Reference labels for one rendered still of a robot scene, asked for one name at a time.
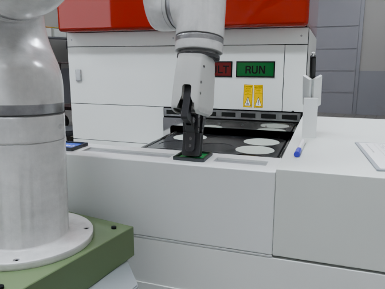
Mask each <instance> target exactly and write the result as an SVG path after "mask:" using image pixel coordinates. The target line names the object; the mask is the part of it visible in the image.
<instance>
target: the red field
mask: <svg viewBox="0 0 385 289"><path fill-rule="evenodd" d="M215 76H231V63H215Z"/></svg>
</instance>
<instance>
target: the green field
mask: <svg viewBox="0 0 385 289"><path fill-rule="evenodd" d="M273 68H274V63H237V76H273Z"/></svg>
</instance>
